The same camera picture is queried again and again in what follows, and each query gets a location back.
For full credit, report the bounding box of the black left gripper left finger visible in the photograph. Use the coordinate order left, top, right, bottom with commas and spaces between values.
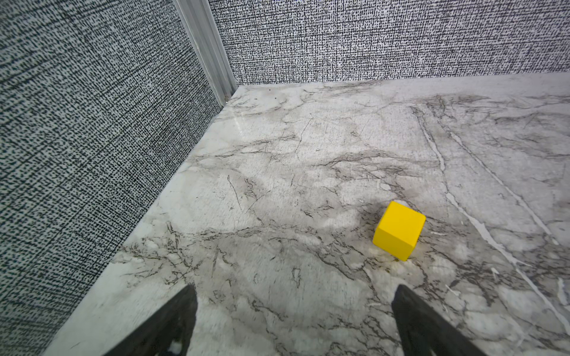
105, 284, 198, 356

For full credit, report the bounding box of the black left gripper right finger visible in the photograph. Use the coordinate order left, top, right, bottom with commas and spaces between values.
391, 285, 485, 356

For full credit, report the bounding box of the yellow cube block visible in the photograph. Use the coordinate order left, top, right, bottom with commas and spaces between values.
373, 201, 426, 261

